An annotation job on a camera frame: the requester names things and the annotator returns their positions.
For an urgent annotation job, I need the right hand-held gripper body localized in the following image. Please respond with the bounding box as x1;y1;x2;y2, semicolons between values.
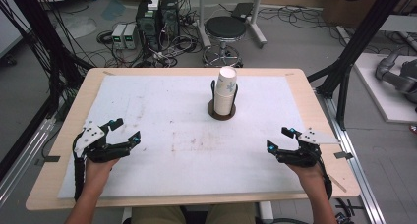
275;127;341;169

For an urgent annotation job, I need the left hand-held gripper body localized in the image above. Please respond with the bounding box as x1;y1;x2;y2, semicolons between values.
73;119;133;163

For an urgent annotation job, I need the stack of plain paper cups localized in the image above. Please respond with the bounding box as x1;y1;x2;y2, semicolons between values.
213;89;236;117

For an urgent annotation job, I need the black wire holder wooden base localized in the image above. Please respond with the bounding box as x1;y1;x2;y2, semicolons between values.
207;79;240;122

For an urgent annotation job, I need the printed white paper cup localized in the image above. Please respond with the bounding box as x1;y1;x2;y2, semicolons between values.
216;66;238;98

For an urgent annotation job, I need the person's right hand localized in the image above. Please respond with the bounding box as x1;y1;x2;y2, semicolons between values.
285;163;327;193

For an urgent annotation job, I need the person's left hand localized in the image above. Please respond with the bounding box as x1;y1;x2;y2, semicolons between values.
84;157;121;191

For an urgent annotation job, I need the white mat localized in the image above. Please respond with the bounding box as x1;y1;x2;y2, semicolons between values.
57;74;308;199

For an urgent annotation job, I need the light wooden table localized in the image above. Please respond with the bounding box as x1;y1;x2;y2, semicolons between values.
25;67;362;212

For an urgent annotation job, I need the person's right leg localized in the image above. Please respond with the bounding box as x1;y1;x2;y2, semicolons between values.
204;203;257;224

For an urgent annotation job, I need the person's leg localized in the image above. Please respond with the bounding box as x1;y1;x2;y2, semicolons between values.
204;203;257;224
131;206;187;224

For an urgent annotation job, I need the person's left leg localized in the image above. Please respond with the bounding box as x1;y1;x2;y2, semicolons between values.
131;206;187;224

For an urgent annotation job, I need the grey power supply unit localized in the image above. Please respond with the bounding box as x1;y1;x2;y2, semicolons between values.
123;23;139;51
110;23;128;50

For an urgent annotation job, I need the white platform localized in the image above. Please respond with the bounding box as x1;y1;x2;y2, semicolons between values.
353;51;417;125

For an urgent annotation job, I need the black computer tower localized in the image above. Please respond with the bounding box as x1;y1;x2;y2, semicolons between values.
135;0;162;52
159;0;181;39

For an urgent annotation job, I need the white metal stand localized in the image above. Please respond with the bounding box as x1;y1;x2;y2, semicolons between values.
196;0;268;50

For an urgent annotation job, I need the black round stool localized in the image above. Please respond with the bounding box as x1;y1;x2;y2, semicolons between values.
202;16;247;68

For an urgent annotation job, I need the dark flat device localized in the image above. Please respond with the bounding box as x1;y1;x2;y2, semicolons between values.
230;2;255;23

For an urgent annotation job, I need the large cardboard box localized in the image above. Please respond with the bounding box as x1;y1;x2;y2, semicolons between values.
322;0;411;29

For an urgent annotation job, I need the black sleeved cable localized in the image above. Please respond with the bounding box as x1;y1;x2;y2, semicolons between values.
72;132;88;202
316;158;334;200

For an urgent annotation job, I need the aluminium rail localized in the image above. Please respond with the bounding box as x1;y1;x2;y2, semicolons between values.
0;117;57;206
314;88;387;224

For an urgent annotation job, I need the tangle of floor cables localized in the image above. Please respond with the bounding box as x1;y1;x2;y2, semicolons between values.
95;27;205;69

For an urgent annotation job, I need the black metal frame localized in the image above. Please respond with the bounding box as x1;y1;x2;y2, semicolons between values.
307;0;411;131
5;0;94;120

